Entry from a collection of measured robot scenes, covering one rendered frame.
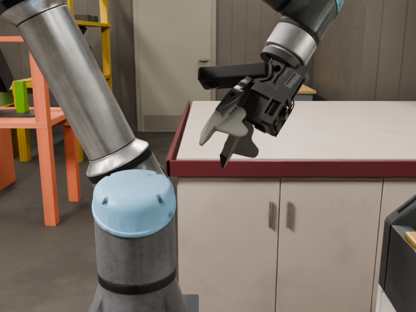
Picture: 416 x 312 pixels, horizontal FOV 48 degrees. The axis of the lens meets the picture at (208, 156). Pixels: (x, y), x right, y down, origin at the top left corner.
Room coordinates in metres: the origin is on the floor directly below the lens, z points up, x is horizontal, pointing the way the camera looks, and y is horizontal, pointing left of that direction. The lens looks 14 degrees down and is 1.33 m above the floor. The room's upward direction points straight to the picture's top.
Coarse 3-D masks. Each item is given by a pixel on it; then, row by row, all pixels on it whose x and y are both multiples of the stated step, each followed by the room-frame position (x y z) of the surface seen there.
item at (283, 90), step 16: (272, 48) 0.76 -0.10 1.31; (272, 64) 0.76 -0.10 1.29; (288, 64) 0.76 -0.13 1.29; (256, 80) 0.74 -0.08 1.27; (272, 80) 0.75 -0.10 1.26; (288, 80) 0.74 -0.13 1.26; (304, 80) 0.75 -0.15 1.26; (256, 96) 0.74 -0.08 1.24; (272, 96) 0.72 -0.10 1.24; (288, 96) 0.73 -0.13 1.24; (256, 112) 0.72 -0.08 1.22; (272, 112) 0.71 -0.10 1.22; (288, 112) 0.75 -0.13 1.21; (256, 128) 0.76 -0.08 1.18; (272, 128) 0.72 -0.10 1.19
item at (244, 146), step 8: (248, 128) 0.78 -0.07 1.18; (232, 136) 0.78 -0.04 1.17; (248, 136) 0.78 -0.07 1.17; (224, 144) 0.79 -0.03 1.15; (232, 144) 0.78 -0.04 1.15; (240, 144) 0.79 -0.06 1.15; (248, 144) 0.78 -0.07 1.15; (224, 152) 0.79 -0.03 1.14; (232, 152) 0.79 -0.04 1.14; (240, 152) 0.79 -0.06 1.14; (248, 152) 0.78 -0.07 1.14; (256, 152) 0.77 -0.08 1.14; (224, 160) 0.79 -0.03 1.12
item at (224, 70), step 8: (232, 64) 0.77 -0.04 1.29; (240, 64) 0.77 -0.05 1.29; (248, 64) 0.77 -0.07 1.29; (256, 64) 0.76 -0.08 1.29; (264, 64) 0.76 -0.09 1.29; (200, 72) 0.78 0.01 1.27; (208, 72) 0.78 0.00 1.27; (216, 72) 0.77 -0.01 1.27; (224, 72) 0.77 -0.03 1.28; (232, 72) 0.77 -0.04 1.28; (240, 72) 0.76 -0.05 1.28; (248, 72) 0.76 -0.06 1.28; (256, 72) 0.76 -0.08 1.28; (264, 72) 0.75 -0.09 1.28; (200, 80) 0.78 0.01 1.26; (208, 80) 0.78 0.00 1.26; (216, 80) 0.78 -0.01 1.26; (224, 80) 0.77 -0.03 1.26; (232, 80) 0.77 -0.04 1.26; (240, 80) 0.77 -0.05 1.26; (208, 88) 0.80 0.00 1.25; (216, 88) 0.79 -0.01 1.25; (224, 88) 0.80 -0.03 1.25
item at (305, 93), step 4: (300, 88) 5.28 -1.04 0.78; (304, 88) 5.28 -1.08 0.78; (308, 88) 5.28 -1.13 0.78; (300, 92) 4.99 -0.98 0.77; (304, 92) 4.99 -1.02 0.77; (308, 92) 4.99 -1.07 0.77; (312, 92) 4.99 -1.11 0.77; (296, 96) 5.01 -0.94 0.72; (300, 96) 5.01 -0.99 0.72; (304, 96) 5.01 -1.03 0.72; (308, 96) 5.01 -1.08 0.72; (312, 96) 5.01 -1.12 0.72; (296, 100) 5.01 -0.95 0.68; (300, 100) 5.01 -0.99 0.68; (304, 100) 5.01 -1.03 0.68; (308, 100) 5.01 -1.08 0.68; (312, 100) 5.01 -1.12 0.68
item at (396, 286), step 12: (396, 228) 0.89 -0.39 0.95; (408, 228) 0.89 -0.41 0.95; (396, 240) 0.88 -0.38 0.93; (396, 252) 0.87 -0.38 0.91; (408, 252) 0.82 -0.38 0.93; (396, 264) 0.87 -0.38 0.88; (408, 264) 0.81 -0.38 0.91; (396, 276) 0.86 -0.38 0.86; (408, 276) 0.81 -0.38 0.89; (396, 288) 0.85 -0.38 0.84; (408, 288) 0.80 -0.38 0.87; (396, 300) 0.85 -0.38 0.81; (408, 300) 0.79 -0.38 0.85
